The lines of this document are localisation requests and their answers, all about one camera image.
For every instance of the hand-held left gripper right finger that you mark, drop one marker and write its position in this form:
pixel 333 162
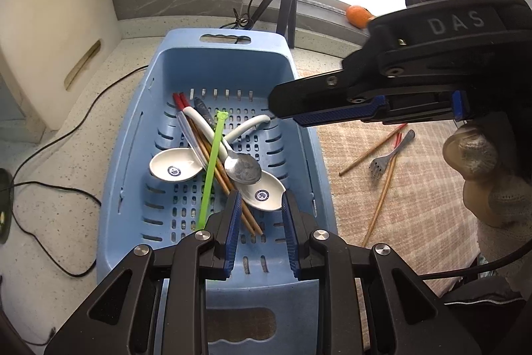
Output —
pixel 291 242

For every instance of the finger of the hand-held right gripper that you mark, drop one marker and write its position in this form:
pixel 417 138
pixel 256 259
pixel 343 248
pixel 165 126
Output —
pixel 332 111
pixel 460 105

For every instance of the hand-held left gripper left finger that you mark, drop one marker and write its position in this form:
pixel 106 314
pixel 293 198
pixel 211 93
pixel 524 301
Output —
pixel 232 238

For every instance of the blue plastic basket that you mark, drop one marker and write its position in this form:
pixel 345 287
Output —
pixel 257 59

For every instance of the white ceramic spoon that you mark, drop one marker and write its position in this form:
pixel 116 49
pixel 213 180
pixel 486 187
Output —
pixel 174 163
pixel 270 188

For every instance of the person's right hand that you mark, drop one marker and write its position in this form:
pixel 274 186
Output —
pixel 471 155

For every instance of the plain wooden chopstick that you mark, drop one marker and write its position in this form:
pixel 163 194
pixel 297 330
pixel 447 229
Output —
pixel 365 155
pixel 376 205

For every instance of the metal spoon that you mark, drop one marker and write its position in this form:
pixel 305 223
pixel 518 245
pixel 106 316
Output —
pixel 243 170

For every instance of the green frog-top stirrer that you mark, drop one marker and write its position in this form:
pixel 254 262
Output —
pixel 212 172

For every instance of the metal fork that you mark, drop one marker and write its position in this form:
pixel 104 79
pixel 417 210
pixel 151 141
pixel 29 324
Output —
pixel 382 165

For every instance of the orange tangerine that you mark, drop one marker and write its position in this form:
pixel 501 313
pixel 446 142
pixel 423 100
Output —
pixel 359 16

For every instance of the translucent plastic stick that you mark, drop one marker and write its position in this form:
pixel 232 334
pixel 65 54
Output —
pixel 191 138

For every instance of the black tripod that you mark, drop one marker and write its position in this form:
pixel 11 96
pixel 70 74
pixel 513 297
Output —
pixel 289 5

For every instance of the beige plaid cloth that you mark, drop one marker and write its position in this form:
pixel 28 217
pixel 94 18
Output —
pixel 415 213

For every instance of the person's dark clothing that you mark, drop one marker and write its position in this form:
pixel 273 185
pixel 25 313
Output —
pixel 490 321

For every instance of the dark round device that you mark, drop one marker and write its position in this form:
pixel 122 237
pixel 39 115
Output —
pixel 5 205

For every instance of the white cutting board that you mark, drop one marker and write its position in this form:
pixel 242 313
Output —
pixel 54 26

